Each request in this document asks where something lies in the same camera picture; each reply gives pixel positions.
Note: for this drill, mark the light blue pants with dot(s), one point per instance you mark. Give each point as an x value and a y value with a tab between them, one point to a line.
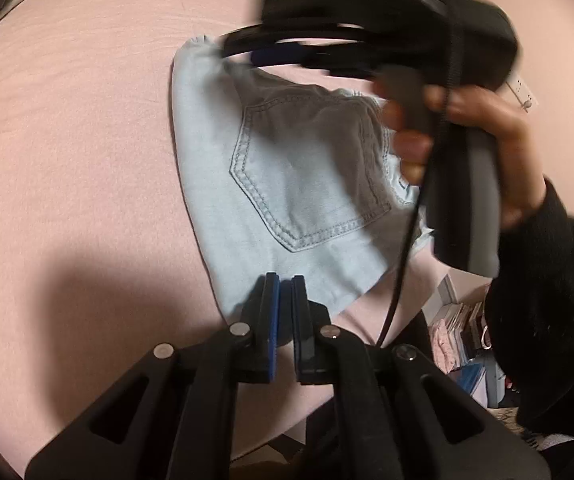
307	170

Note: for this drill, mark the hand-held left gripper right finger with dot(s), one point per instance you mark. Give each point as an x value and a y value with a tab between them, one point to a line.
301	320

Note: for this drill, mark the stack of books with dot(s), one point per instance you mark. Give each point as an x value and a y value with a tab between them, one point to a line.
464	327

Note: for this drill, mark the blue box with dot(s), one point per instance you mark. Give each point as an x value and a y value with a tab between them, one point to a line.
469	382

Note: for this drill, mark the person's right hand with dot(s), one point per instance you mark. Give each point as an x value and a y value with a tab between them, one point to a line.
497	140

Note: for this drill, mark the pink patterned cloth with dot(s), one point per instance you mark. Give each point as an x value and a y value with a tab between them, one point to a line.
444	347

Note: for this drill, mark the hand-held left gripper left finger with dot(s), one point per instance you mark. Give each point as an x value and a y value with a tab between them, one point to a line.
270	320

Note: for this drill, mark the white wall socket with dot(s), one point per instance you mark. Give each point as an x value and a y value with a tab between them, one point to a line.
523	92

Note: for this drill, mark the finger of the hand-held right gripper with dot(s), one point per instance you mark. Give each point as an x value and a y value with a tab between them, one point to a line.
277	54

